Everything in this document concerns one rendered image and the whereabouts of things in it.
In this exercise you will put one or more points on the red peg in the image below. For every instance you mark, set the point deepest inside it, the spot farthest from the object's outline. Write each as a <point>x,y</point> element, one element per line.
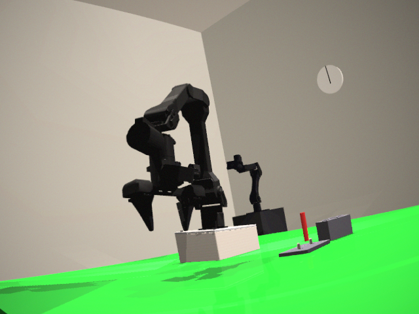
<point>304,226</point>

